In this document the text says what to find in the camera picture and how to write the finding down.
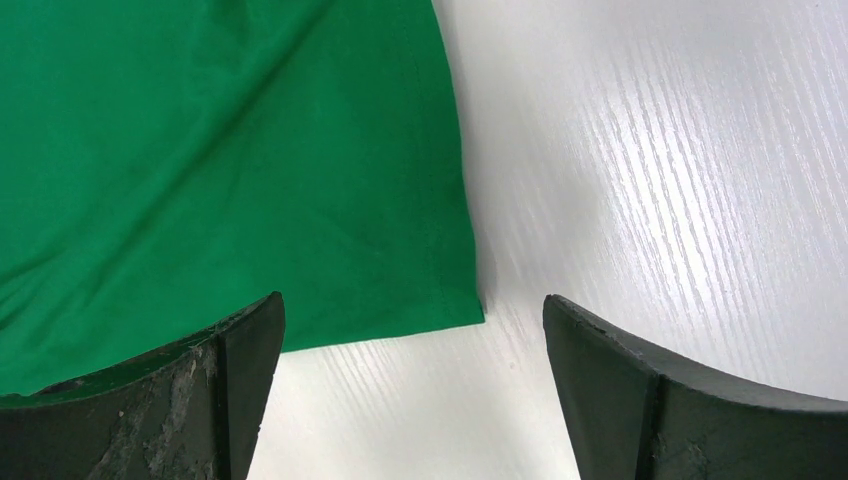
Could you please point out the green t shirt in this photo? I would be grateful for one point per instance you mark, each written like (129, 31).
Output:
(166, 163)

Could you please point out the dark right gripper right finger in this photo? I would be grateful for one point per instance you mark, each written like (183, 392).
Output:
(636, 410)

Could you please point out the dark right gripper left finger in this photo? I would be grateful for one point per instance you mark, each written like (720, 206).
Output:
(190, 409)

